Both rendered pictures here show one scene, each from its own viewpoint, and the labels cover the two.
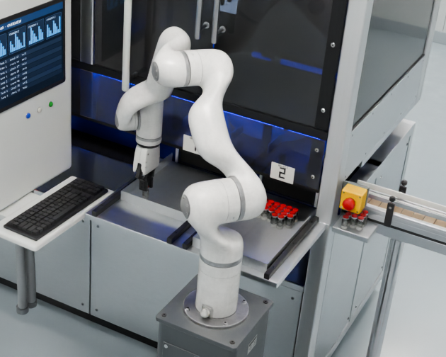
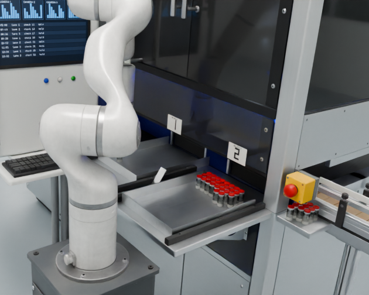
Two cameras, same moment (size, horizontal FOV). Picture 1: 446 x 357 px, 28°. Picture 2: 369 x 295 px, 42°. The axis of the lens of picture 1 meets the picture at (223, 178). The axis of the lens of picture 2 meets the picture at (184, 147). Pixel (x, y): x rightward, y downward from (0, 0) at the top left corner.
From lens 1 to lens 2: 1.57 m
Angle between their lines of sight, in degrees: 23
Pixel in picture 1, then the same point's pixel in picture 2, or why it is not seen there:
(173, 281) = (159, 251)
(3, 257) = not seen: hidden behind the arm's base
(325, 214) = (271, 202)
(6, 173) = (19, 123)
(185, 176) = (168, 154)
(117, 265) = (126, 230)
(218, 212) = (67, 135)
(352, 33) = not seen: outside the picture
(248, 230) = (187, 201)
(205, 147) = (86, 71)
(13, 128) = (28, 86)
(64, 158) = not seen: hidden behind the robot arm
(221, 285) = (82, 229)
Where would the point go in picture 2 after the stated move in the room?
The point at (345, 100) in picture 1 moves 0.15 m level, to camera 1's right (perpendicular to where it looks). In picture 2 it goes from (293, 73) to (347, 82)
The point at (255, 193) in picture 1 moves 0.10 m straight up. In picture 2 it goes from (118, 123) to (119, 80)
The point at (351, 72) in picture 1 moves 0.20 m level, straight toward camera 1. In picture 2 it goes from (300, 40) to (270, 47)
